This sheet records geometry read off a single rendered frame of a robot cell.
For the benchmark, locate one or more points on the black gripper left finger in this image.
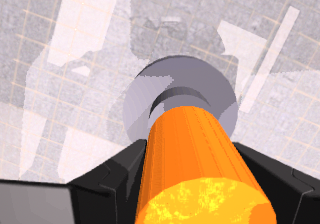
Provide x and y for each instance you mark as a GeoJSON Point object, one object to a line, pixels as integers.
{"type": "Point", "coordinates": [107, 194]}

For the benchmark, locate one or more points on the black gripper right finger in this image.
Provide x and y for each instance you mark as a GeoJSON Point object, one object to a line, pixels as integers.
{"type": "Point", "coordinates": [293, 195]}

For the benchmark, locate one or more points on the silver round pedestal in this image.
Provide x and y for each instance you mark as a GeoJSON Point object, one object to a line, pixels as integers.
{"type": "Point", "coordinates": [175, 81]}

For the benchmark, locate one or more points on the orange knob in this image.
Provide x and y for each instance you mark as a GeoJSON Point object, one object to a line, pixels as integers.
{"type": "Point", "coordinates": [193, 174]}

